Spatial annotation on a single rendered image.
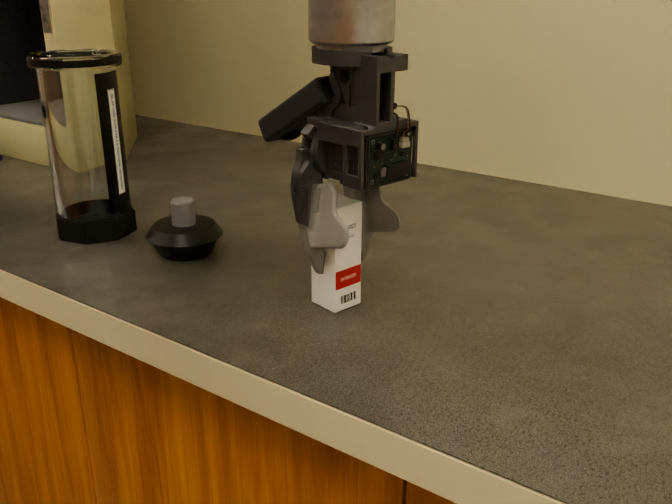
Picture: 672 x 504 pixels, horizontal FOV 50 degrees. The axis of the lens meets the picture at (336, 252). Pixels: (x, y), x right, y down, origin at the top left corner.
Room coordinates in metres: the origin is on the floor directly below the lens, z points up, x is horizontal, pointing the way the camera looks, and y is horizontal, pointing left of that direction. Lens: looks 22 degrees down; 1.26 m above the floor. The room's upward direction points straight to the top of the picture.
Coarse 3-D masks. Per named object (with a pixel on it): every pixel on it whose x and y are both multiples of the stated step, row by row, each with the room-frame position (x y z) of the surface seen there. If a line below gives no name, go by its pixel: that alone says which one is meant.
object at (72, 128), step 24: (96, 48) 0.94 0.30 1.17; (48, 72) 0.85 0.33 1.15; (72, 72) 0.85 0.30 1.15; (96, 72) 0.86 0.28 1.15; (48, 96) 0.85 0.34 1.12; (72, 96) 0.84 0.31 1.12; (96, 96) 0.86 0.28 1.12; (48, 120) 0.85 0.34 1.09; (72, 120) 0.84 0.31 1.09; (96, 120) 0.85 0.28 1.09; (48, 144) 0.86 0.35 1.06; (72, 144) 0.84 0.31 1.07; (96, 144) 0.85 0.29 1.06; (72, 168) 0.84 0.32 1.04; (96, 168) 0.85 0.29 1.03; (72, 192) 0.85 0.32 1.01; (96, 192) 0.85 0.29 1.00; (72, 216) 0.85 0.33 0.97; (96, 216) 0.85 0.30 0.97
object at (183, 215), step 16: (176, 208) 0.80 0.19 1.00; (192, 208) 0.81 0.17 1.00; (160, 224) 0.81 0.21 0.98; (176, 224) 0.80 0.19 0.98; (192, 224) 0.81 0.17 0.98; (208, 224) 0.81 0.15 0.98; (160, 240) 0.78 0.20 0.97; (176, 240) 0.78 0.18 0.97; (192, 240) 0.78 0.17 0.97; (208, 240) 0.79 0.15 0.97; (176, 256) 0.78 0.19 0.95; (192, 256) 0.78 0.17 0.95
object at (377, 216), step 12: (348, 192) 0.68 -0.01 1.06; (360, 192) 0.68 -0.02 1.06; (372, 192) 0.67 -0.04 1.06; (372, 204) 0.67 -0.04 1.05; (384, 204) 0.66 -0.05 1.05; (372, 216) 0.68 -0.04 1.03; (384, 216) 0.66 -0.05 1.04; (396, 216) 0.65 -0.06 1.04; (372, 228) 0.68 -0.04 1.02; (384, 228) 0.67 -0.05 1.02; (396, 228) 0.66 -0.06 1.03
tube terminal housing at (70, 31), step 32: (64, 0) 1.19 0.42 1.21; (96, 0) 1.24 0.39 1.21; (64, 32) 1.19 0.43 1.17; (96, 32) 1.24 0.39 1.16; (128, 64) 1.43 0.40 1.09; (128, 96) 1.38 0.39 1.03; (0, 128) 1.29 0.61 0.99; (32, 128) 1.23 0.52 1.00; (128, 128) 1.33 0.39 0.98; (32, 160) 1.24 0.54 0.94
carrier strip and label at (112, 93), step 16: (96, 80) 0.86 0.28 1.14; (112, 80) 0.88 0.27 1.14; (112, 96) 0.88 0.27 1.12; (112, 112) 0.87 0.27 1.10; (112, 128) 0.87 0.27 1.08; (112, 144) 0.87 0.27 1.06; (112, 160) 0.86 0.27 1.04; (112, 176) 0.86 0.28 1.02; (112, 192) 0.86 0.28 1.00; (128, 192) 0.89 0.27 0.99; (112, 208) 0.86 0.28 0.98
